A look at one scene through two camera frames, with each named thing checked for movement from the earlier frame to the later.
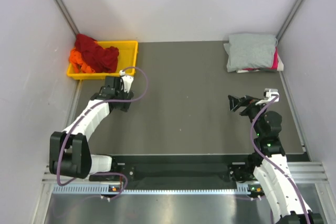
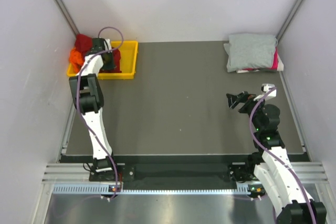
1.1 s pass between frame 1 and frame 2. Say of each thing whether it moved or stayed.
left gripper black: moved
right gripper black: stayed
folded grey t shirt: stayed
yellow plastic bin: stayed
